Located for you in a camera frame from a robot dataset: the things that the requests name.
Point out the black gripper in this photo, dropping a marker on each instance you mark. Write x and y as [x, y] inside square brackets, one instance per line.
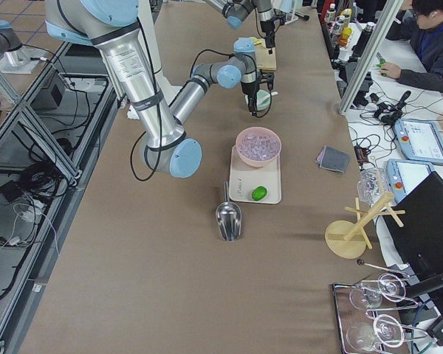
[249, 89]
[268, 27]

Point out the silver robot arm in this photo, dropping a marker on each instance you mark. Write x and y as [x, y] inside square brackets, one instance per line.
[235, 12]
[123, 32]

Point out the mint green bowl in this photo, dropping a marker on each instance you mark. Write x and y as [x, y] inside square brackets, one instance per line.
[262, 100]

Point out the pink bowl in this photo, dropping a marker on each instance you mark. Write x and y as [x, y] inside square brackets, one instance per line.
[255, 130]

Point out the clear ice cube pile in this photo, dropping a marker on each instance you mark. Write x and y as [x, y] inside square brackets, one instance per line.
[259, 147]

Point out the steel ice scoop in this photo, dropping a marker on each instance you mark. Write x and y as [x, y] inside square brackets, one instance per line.
[229, 217]

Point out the clear plastic ice bag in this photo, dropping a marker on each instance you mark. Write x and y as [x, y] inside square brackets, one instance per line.
[371, 185]

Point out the wooden cutting board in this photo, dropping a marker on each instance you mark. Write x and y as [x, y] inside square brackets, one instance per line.
[265, 58]

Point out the beige rectangular tray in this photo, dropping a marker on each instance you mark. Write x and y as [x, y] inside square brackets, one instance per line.
[244, 179]

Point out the green lime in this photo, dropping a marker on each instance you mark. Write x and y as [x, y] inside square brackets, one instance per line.
[259, 193]

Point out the grey folded cloth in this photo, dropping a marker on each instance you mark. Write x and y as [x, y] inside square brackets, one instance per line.
[333, 160]

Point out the seated person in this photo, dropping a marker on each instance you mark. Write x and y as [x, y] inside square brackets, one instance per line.
[421, 24]

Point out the blue teach pendant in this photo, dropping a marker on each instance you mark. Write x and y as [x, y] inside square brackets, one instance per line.
[419, 140]
[405, 175]

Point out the wooden cup stand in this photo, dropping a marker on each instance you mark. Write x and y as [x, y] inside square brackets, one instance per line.
[349, 240]

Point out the wine glass rack tray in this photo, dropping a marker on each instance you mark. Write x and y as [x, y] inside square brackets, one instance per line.
[367, 315]

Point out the aluminium frame post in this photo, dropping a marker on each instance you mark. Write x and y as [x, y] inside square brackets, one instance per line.
[381, 29]

